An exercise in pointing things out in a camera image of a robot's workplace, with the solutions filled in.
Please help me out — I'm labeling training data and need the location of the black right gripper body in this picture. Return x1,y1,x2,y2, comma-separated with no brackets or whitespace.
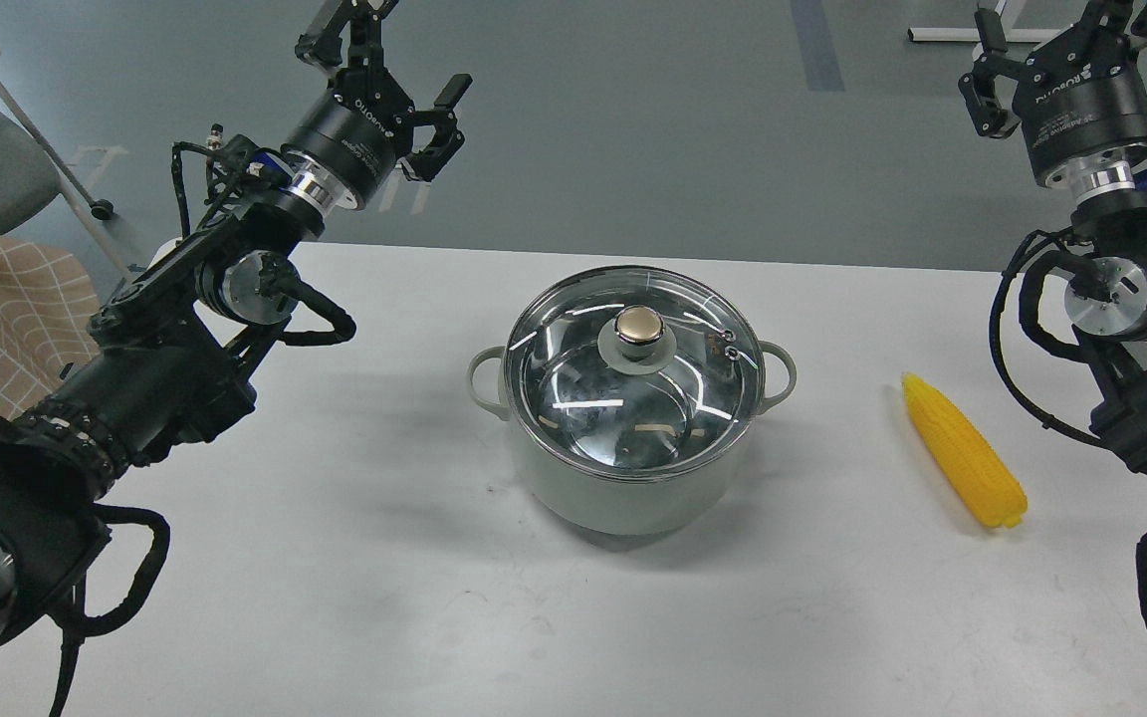
1014,36,1147,187

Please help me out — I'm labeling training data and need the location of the glass pot lid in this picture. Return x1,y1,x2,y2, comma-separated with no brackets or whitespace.
500,265,771,481

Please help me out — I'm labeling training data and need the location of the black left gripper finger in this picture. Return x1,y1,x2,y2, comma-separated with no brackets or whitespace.
295,1,399,76
400,73,473,182

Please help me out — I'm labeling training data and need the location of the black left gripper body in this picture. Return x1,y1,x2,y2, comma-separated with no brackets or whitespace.
281,69,414,210

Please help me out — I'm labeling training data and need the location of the beige checkered cloth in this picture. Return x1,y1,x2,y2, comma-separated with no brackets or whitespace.
0,236,100,418

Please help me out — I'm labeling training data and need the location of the yellow corn cob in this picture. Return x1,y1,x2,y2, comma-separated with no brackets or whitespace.
902,372,1029,528

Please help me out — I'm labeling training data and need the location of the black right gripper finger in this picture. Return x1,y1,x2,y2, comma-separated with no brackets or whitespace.
959,8,1023,139
1077,1,1147,53

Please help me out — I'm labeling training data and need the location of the pale green cooking pot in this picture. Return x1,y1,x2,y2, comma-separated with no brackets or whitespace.
466,265,799,536

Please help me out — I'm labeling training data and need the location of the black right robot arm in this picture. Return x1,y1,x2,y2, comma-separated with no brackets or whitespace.
959,1,1147,475

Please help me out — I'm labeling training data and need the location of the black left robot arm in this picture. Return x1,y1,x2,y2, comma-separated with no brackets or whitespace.
0,1,473,714

